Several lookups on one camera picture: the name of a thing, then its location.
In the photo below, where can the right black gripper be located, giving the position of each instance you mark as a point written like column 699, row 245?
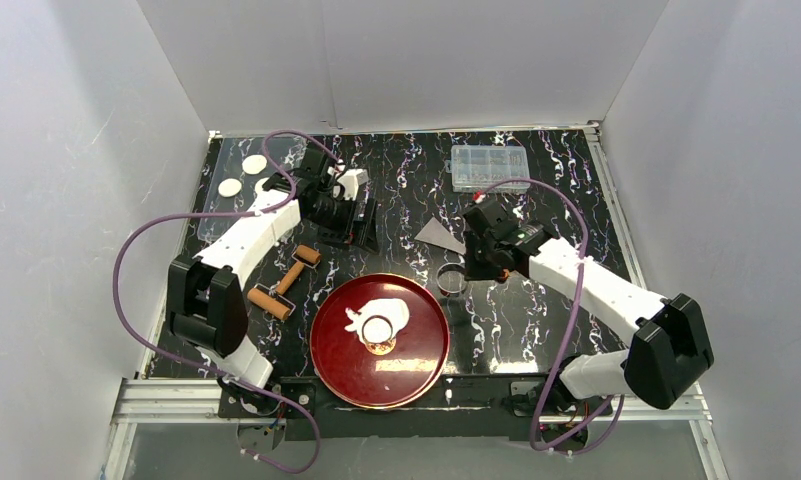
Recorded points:
column 482, row 259

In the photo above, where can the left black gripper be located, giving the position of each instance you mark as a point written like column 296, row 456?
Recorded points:
column 346, row 221

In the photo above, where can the metal ring cutter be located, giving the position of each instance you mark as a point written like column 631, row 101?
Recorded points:
column 451, row 281

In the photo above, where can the scraper knife orange handle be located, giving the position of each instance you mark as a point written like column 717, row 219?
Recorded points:
column 434, row 233

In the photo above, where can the white dough piece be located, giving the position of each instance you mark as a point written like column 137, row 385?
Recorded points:
column 394, row 309

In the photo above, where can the wooden rolling pin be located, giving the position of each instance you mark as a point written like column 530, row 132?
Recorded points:
column 272, row 300

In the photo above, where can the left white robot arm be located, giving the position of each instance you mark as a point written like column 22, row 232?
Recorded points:
column 205, row 303

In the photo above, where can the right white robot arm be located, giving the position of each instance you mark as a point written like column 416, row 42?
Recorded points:
column 667, row 347

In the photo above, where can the cut round dough wrapper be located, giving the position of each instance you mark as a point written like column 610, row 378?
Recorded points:
column 377, row 330

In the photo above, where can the white dough disc right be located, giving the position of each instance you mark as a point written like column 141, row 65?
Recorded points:
column 258, row 187

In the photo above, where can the white dough disc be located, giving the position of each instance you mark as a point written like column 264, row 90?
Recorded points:
column 258, row 187
column 254, row 164
column 229, row 187

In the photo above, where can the white dough disc top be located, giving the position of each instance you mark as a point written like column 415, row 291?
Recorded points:
column 254, row 164

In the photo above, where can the white dough disc left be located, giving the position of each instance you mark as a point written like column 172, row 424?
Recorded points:
column 229, row 187

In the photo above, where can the clear compartment storage box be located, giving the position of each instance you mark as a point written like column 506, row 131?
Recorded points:
column 474, row 167

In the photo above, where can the round red tray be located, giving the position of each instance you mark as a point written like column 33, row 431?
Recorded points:
column 380, row 376

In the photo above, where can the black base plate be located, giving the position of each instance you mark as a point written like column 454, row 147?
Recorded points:
column 497, row 405

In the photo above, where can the aluminium frame rail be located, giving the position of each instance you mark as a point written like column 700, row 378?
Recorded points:
column 197, row 401

